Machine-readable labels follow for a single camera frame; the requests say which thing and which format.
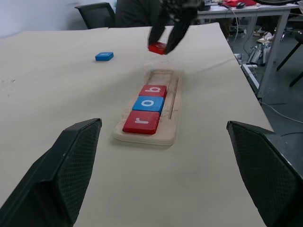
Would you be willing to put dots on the beige sneaker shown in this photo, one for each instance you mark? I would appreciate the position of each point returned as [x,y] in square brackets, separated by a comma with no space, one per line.
[266,37]

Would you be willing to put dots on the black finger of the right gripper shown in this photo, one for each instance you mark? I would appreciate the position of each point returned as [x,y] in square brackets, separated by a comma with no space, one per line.
[176,39]
[156,33]

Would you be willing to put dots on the person in dark clothing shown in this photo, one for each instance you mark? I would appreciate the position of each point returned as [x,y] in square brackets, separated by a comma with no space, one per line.
[135,11]

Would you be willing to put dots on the white power strip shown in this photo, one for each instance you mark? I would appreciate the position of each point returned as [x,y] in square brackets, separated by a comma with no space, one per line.
[251,75]

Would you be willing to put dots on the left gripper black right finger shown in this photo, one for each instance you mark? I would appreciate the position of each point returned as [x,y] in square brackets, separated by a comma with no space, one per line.
[267,175]

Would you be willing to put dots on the blue letter tile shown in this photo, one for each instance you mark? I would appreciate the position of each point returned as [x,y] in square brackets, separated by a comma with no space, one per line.
[104,56]

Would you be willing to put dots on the red fabric item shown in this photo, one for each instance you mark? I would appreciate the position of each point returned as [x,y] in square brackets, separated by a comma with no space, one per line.
[246,2]

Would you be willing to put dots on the red letter tile o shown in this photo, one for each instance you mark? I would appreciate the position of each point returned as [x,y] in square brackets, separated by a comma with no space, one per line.
[157,48]

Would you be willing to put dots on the black office chair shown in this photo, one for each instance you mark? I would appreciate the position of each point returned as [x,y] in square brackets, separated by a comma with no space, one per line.
[97,14]

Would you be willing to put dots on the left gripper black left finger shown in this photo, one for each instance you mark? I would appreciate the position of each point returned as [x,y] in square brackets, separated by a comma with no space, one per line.
[54,179]

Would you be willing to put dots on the grey computer mouse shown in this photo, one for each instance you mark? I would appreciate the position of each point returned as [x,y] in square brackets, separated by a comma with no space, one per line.
[241,5]

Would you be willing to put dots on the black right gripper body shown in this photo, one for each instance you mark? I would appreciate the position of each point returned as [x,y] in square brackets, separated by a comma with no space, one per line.
[181,9]

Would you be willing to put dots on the white metal desk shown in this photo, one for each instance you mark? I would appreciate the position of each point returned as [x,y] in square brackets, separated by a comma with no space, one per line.
[260,11]

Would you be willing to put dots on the red letter tile b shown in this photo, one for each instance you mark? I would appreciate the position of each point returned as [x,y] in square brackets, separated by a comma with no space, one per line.
[148,91]

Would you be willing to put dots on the wooden letter tray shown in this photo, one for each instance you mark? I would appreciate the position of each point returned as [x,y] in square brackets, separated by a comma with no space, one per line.
[172,125]

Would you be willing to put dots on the black chair with thin legs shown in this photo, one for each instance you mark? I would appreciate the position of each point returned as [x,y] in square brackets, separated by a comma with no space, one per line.
[296,45]

